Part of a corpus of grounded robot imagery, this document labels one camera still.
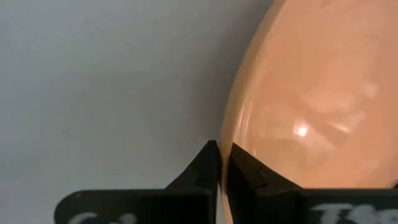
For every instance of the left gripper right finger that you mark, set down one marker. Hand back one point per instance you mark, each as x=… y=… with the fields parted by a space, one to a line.
x=280 y=205

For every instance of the orange round plate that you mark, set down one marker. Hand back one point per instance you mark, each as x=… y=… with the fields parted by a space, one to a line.
x=311 y=77

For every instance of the light grey plastic tray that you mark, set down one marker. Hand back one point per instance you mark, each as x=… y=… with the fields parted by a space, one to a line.
x=93 y=93

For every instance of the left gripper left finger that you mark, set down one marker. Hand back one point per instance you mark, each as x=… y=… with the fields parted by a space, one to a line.
x=155 y=207

